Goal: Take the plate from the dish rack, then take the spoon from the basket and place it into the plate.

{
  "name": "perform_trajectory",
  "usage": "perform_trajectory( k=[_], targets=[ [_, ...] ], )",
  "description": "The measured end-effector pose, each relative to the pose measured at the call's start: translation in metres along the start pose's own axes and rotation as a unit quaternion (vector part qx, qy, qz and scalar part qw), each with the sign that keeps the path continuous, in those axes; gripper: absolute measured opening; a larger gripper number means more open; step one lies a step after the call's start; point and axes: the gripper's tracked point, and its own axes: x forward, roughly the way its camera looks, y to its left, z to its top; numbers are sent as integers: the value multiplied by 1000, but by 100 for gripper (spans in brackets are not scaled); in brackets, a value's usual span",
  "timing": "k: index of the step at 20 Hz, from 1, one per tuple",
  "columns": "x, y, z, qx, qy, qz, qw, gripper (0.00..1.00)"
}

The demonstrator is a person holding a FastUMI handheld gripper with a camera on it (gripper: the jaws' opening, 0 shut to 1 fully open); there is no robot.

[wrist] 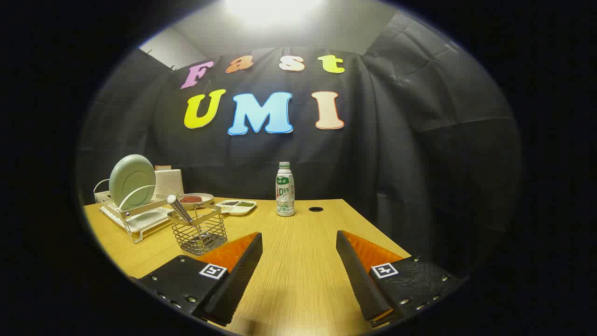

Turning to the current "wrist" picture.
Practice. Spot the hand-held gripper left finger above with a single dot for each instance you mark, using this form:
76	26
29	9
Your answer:
242	270

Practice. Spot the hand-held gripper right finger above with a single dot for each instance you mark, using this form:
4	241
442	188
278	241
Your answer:
357	275

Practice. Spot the light green plate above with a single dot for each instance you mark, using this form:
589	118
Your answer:
130	179

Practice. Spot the white divided dish with grains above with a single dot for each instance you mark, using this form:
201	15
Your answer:
235	207

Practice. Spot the small beige plate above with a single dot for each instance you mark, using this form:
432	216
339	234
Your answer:
205	200

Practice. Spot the white green-label drink bottle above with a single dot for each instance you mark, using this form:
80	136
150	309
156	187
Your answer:
285	193

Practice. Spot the red meat piece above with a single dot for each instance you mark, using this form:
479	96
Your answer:
191	199

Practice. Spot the white toaster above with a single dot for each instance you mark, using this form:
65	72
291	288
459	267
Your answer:
170	182

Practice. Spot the black backdrop cloth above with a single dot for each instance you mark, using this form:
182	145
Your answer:
387	163

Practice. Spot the toast slice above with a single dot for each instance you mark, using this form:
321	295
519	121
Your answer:
163	167

